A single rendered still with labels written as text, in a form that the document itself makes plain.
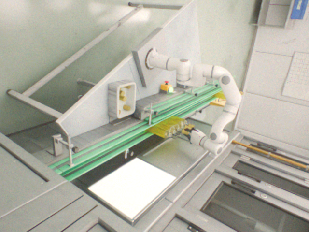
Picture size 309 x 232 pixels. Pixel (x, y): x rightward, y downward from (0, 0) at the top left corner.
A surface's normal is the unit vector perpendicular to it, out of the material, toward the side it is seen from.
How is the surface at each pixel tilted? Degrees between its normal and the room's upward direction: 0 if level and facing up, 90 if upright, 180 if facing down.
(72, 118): 0
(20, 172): 90
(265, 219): 90
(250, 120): 90
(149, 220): 90
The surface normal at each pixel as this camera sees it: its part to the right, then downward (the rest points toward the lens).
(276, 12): -0.59, 0.28
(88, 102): 0.80, 0.29
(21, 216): 0.07, -0.91
